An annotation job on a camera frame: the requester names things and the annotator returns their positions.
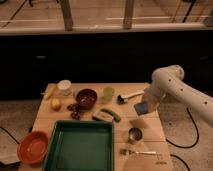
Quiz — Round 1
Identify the green plastic tray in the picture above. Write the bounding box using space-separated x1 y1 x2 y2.
42 121 114 171

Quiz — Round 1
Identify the black cable on right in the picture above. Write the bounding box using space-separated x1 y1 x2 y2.
165 107 200 171

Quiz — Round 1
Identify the yellow banana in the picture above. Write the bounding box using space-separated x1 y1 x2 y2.
43 85 57 100

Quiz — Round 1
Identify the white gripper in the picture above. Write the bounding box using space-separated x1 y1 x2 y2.
141 85 166 113

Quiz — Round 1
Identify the bunch of dark grapes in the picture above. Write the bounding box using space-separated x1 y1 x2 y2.
67 103 83 120

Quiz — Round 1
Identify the black cable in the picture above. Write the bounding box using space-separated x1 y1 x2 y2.
165 107 200 171
0 126 21 145

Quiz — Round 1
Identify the orange bowl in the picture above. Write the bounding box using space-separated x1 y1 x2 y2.
17 131 49 164

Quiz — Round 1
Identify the light green cup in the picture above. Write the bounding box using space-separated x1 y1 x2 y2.
103 87 115 102

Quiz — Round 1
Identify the metal cup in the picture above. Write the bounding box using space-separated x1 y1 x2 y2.
128 127 143 144

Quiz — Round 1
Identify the white handled brush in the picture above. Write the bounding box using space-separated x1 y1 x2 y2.
117 90 144 104

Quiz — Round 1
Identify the metal fork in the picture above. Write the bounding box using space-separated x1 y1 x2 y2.
119 149 157 155

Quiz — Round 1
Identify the blue sponge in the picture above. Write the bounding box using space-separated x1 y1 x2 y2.
134 102 148 116

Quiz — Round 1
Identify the green pickle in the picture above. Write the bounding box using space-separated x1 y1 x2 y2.
101 108 121 122

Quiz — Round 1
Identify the dark red bowl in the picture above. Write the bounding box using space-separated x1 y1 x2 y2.
76 89 97 109

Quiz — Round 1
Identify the white green eraser block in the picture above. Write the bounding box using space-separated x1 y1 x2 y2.
93 111 113 122

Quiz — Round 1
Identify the black cable on left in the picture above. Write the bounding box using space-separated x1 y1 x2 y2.
0 126 21 145

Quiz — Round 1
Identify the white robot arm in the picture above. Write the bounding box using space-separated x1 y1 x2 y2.
141 65 213 127

